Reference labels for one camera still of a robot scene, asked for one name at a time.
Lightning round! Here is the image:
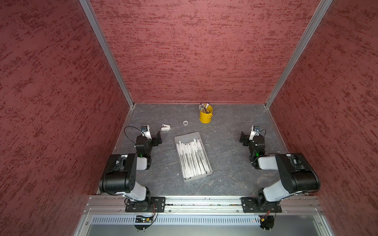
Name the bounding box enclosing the translucent plastic storage box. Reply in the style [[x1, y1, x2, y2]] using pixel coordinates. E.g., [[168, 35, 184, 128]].
[[174, 132, 213, 183]]

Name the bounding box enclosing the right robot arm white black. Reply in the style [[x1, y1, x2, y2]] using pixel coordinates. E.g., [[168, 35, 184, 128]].
[[239, 132, 321, 211]]

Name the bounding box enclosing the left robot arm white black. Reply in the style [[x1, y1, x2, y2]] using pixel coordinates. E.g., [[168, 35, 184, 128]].
[[99, 132, 162, 204]]

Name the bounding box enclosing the white plastic clip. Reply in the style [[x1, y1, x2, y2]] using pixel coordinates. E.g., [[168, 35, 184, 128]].
[[160, 124, 171, 131]]

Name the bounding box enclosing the yellow metal cup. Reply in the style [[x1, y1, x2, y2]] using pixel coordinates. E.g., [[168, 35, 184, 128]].
[[199, 105, 213, 124]]

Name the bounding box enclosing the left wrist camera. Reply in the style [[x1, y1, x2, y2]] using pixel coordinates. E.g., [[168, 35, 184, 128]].
[[141, 125, 152, 139]]

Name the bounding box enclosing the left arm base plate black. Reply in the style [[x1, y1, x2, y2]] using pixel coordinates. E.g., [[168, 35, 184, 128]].
[[125, 197, 166, 213]]

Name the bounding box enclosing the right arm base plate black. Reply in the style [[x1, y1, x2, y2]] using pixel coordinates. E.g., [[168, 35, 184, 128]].
[[240, 197, 282, 214]]

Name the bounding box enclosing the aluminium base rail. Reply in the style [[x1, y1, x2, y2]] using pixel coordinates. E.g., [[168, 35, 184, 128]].
[[83, 195, 325, 215]]

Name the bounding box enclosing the perforated cable duct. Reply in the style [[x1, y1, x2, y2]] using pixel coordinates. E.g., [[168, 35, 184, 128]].
[[91, 215, 260, 226]]

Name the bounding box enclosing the left aluminium corner post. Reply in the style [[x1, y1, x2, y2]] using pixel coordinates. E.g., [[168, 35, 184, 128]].
[[79, 0, 134, 108]]

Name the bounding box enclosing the aluminium corner post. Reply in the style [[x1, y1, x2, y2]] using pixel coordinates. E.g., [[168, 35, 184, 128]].
[[79, 0, 134, 108], [265, 0, 333, 110]]

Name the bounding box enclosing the right aluminium corner post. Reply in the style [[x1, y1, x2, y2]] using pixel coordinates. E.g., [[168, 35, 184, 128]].
[[265, 0, 333, 110]]

